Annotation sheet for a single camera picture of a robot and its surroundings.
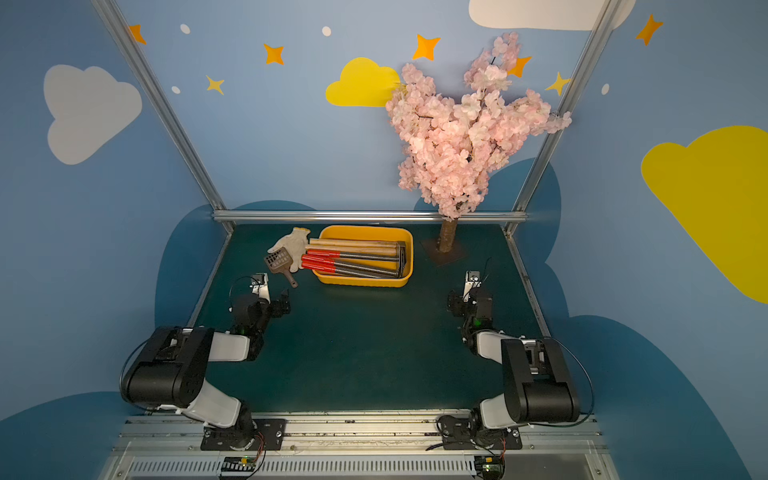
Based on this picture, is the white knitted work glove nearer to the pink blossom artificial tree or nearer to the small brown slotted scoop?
the small brown slotted scoop

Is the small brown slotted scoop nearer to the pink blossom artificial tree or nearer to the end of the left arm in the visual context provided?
the end of the left arm

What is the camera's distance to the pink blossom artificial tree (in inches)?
25.4

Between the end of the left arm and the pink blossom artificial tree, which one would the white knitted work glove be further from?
the pink blossom artificial tree

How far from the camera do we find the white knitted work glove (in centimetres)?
112

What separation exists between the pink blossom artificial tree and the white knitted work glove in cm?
58

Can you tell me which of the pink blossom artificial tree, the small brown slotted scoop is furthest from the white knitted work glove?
the pink blossom artificial tree
